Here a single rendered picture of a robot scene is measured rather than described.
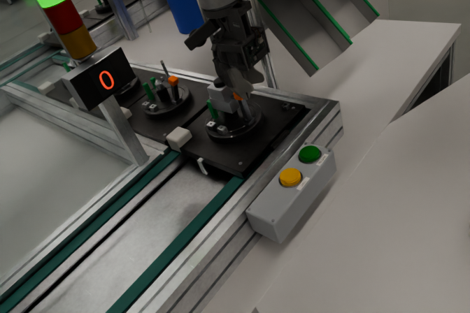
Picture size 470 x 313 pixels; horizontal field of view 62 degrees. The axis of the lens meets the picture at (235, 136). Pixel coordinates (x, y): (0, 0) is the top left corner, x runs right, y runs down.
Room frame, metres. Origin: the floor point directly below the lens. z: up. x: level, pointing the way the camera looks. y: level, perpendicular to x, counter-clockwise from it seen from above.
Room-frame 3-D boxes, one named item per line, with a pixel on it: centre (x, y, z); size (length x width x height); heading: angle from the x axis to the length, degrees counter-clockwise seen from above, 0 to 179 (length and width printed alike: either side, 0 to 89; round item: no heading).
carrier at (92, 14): (2.15, 0.38, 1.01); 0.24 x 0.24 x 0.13; 37
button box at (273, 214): (0.54, -0.07, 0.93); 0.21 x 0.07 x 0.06; 127
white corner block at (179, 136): (0.78, 0.13, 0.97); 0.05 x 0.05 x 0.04; 37
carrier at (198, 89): (0.97, 0.14, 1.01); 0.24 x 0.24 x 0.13; 37
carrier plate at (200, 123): (0.77, -0.01, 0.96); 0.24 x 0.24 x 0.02; 37
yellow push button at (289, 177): (0.54, -0.07, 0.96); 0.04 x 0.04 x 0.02
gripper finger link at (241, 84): (0.69, -0.05, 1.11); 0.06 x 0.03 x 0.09; 37
